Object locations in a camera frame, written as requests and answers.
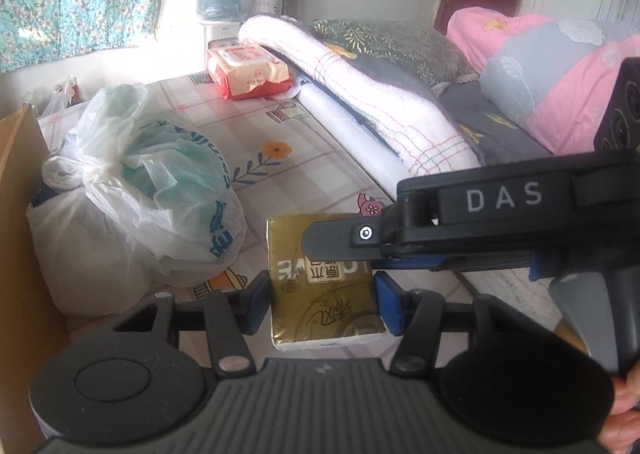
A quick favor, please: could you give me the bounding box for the clear plastic bag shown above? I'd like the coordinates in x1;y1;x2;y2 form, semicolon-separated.
22;77;83;117

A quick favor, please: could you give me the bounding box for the blue lettered plastic bag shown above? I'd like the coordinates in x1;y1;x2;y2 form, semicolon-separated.
117;117;248;275

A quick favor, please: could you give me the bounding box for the white foam roll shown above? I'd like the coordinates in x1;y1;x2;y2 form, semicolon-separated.
295;84;406;185

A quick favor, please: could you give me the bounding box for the white rolled blanket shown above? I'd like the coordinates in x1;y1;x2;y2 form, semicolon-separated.
237;14;483;177

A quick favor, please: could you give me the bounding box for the brown cardboard box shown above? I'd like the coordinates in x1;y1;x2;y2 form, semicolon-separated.
0;107;71;454

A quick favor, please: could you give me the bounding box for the pink and blue patchwork quilt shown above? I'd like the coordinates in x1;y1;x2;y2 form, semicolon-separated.
446;7;640;155

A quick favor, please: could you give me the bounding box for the gold tissue pack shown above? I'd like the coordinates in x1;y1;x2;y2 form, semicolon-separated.
265;213;388;352

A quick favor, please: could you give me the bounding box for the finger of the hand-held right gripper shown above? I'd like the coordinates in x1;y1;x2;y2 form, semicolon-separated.
370;255;454;273
303;150;636;266

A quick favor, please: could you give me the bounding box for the red wet wipes pack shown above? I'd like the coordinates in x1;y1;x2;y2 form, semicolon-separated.
206;43;296;101

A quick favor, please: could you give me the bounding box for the grey leaf print pillow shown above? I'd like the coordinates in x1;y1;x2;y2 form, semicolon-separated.
306;18;476;88

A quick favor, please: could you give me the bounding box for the white tied plastic bag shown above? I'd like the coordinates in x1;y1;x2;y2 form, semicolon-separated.
26;84;201;317

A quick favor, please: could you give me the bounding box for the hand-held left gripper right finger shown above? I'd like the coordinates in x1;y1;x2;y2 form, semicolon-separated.
375;271;502;377

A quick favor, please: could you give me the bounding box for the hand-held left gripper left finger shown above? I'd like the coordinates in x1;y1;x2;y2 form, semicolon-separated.
114;277;273;377

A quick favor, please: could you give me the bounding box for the white water dispenser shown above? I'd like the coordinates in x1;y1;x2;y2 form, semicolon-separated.
200;19;246;58

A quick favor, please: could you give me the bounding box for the person's right hand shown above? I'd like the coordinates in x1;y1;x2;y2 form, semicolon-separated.
600;366;640;454

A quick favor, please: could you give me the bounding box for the grey printed bedsheet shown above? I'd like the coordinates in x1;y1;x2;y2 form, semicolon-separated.
435;82;556;167

